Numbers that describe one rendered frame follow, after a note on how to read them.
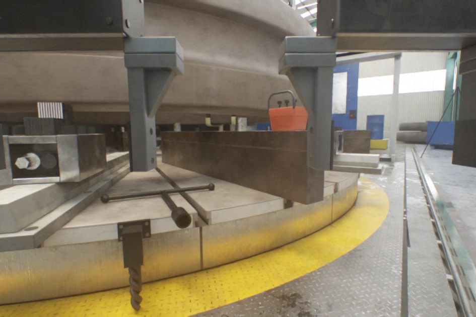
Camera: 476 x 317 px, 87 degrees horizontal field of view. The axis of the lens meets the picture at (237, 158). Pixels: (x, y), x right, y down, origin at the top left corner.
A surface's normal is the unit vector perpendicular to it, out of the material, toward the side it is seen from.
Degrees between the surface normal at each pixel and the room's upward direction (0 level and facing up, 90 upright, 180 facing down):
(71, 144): 90
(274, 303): 0
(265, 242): 90
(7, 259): 90
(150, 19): 90
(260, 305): 0
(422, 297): 0
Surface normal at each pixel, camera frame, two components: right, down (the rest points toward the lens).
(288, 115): -0.78, 0.22
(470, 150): -1.00, 0.01
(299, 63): 0.02, 0.11
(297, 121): 0.61, 0.20
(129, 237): 0.34, 0.10
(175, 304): -0.01, -0.99
